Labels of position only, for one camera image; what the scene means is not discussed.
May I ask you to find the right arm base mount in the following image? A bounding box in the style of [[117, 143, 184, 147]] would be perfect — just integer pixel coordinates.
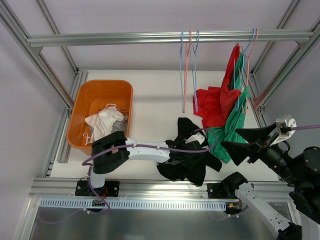
[[206, 182, 240, 199]]

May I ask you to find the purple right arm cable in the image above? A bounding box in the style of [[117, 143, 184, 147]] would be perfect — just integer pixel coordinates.
[[287, 124, 320, 132]]

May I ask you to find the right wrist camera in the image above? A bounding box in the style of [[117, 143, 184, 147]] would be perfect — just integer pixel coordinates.
[[272, 114, 297, 145]]

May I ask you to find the green tank top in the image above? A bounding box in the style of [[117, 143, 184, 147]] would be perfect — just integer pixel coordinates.
[[207, 52, 250, 164]]

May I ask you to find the white slotted cable duct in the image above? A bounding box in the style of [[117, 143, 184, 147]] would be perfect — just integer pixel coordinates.
[[39, 198, 227, 212]]

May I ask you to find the red tank top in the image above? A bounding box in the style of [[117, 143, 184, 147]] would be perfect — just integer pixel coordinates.
[[192, 43, 241, 128]]

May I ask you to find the orange plastic basket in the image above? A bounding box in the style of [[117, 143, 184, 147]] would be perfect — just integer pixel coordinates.
[[66, 79, 134, 155]]

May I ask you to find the white tank top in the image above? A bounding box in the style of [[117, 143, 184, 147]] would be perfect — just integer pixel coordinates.
[[82, 103, 124, 146]]

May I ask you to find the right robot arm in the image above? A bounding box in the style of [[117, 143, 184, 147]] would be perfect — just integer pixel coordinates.
[[215, 121, 320, 240]]

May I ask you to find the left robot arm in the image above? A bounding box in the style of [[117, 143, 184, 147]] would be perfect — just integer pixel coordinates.
[[86, 131, 205, 196]]

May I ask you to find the grey tank top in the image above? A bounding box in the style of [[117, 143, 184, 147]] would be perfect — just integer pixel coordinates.
[[110, 115, 128, 134]]

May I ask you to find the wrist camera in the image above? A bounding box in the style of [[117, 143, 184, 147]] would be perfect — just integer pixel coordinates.
[[272, 114, 297, 145], [185, 133, 208, 150]]

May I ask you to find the black tank top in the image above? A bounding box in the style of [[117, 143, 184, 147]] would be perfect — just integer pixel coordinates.
[[156, 117, 222, 187]]

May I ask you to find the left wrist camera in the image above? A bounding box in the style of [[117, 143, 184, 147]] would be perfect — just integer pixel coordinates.
[[185, 133, 208, 150]]

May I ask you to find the aluminium hanging rail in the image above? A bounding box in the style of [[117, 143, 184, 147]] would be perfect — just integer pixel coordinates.
[[26, 29, 315, 47]]

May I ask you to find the pink wire hanger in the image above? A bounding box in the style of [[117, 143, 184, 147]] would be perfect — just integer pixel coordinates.
[[239, 28, 260, 112], [182, 30, 193, 114]]

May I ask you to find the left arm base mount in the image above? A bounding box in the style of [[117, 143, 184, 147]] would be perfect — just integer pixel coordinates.
[[74, 179, 120, 197]]

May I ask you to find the aluminium frame rail front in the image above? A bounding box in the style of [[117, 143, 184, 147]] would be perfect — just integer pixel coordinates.
[[29, 177, 293, 202]]

